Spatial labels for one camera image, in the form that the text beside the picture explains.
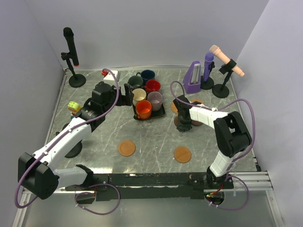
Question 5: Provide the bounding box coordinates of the colourful toy block figure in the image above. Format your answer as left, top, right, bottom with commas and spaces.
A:
68, 101, 81, 119

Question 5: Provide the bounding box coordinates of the light wood coaster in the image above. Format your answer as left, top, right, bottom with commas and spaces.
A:
118, 140, 136, 157
174, 146, 191, 163

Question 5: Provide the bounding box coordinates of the purple microphone black stand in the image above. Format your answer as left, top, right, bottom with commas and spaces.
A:
200, 62, 214, 90

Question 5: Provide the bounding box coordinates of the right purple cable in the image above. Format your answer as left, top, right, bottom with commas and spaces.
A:
170, 80, 256, 211

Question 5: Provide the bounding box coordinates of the red mug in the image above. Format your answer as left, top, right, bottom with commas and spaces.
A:
145, 79, 161, 92

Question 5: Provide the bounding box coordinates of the blue mug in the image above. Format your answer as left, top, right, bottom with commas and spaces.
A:
136, 70, 155, 84

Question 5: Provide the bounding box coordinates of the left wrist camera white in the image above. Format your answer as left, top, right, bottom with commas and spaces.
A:
101, 70, 120, 81

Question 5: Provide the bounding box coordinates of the left black microphone stand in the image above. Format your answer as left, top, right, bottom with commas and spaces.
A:
61, 52, 86, 88

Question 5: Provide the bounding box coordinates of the lilac mug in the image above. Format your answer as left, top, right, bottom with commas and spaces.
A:
147, 91, 163, 111

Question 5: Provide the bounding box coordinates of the black serving tray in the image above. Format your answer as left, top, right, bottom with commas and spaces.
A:
133, 91, 165, 121

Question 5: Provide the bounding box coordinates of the purple metronome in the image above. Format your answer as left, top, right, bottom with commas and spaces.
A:
183, 61, 202, 94

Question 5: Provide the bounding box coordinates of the orange mug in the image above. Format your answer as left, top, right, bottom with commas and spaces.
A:
135, 100, 152, 120

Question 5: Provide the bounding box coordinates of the black round stand base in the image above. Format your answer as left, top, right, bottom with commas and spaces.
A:
64, 141, 82, 158

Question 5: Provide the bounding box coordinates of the woven rattan coaster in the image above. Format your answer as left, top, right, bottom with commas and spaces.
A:
190, 98, 204, 105
170, 102, 178, 114

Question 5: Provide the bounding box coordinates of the dark green mug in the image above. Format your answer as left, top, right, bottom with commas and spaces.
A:
128, 76, 144, 89

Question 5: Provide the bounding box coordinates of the cream mug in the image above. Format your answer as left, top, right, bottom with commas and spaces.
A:
132, 88, 147, 106

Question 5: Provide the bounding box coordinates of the dark wood coaster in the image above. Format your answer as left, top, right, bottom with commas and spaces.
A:
174, 116, 178, 127
192, 120, 203, 126

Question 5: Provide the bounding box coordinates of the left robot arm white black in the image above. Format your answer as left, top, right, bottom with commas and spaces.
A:
18, 82, 134, 200

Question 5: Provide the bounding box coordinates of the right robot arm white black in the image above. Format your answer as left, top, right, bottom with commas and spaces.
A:
173, 95, 252, 188

